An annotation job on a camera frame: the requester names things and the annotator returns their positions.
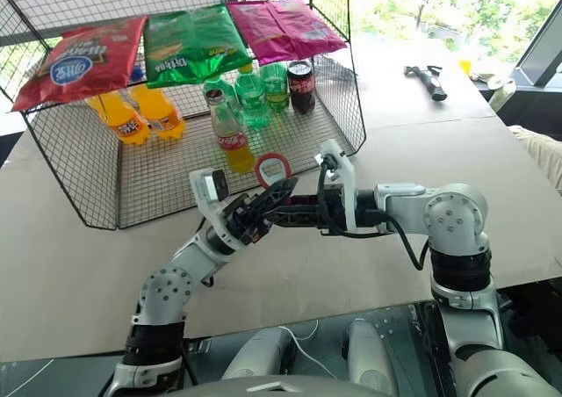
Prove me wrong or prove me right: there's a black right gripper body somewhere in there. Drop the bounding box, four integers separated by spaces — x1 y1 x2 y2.
313 184 349 235

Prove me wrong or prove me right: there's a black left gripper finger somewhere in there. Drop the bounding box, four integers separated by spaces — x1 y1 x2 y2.
256 175 301 217

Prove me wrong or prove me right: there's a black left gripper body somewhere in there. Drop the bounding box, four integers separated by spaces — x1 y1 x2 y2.
221 190 272 246

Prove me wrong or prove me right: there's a red ring bottle opener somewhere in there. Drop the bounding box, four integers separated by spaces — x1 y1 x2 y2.
254 151 292 188

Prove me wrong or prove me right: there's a glass bottle with yellow drink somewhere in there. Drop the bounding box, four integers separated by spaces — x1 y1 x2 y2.
205 88 257 176

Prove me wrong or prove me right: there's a green bottle with yellow cap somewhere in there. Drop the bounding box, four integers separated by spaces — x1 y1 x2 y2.
234 62 272 130

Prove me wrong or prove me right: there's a yellow-green drink plastic bottle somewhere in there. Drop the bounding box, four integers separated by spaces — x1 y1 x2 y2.
260 61 292 115

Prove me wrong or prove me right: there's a dark cola plastic bottle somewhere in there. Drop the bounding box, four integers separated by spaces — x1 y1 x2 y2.
286 60 318 115

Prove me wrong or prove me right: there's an orange soda plastic bottle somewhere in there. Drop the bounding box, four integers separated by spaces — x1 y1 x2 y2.
84 92 151 148
130 66 187 141

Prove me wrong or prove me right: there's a silver rounded robot leg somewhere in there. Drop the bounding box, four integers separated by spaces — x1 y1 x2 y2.
345 317 400 397
220 326 305 381

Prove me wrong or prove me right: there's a black hand tool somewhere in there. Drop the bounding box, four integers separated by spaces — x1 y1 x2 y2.
404 63 448 103

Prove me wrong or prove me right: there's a magenta chip bag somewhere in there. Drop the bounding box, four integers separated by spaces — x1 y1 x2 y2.
225 0 305 67
266 0 349 61

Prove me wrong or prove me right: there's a grey robot torso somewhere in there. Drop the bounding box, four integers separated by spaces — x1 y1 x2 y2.
174 372 397 397

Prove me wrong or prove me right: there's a green chip bag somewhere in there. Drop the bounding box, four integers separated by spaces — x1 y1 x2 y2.
143 2 256 90

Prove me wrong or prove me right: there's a crumpled grey-green bag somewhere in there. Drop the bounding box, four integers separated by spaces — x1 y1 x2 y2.
470 72 518 111

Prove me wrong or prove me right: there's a beige fabric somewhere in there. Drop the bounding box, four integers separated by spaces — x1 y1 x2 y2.
508 124 562 196

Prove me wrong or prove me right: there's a red chip bag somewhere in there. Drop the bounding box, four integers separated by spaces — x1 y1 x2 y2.
11 15 148 113

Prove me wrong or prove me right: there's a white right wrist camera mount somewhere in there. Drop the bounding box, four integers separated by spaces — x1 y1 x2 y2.
313 140 357 234

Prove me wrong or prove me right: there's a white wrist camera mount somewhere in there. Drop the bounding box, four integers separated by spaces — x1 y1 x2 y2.
313 140 357 234
188 168 267 247

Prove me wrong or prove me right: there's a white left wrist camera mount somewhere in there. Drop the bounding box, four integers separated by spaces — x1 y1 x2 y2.
188 168 267 247

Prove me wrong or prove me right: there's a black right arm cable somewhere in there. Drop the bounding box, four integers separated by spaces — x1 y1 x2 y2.
316 155 430 271

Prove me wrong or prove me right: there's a thin white cable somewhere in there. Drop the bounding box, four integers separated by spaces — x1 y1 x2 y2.
275 319 335 379

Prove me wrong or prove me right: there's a black wire rack shelf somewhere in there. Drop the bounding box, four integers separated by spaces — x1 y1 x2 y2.
0 0 368 231

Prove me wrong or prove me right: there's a dark monitor frame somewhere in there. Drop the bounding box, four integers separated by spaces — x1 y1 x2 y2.
512 17 562 91

